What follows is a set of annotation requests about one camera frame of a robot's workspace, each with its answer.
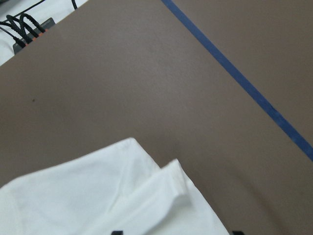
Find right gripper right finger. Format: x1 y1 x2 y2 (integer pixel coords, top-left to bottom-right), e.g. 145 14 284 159
232 231 242 235

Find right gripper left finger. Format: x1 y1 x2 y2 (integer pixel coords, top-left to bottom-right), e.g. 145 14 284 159
111 231 123 235

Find white long-sleeve printed shirt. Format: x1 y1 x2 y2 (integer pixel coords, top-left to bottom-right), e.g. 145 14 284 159
0 138 228 235

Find lower orange black adapter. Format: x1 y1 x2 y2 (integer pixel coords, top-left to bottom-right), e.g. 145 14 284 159
12 17 55 55

